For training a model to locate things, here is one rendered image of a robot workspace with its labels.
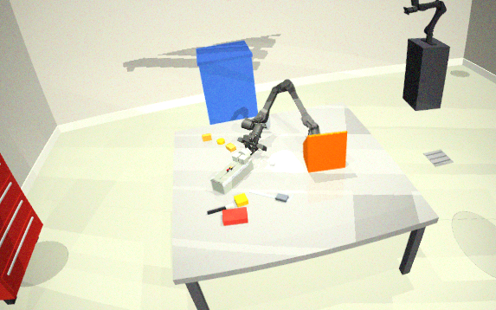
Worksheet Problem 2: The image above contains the red flat block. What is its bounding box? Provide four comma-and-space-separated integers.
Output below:
222, 207, 248, 226

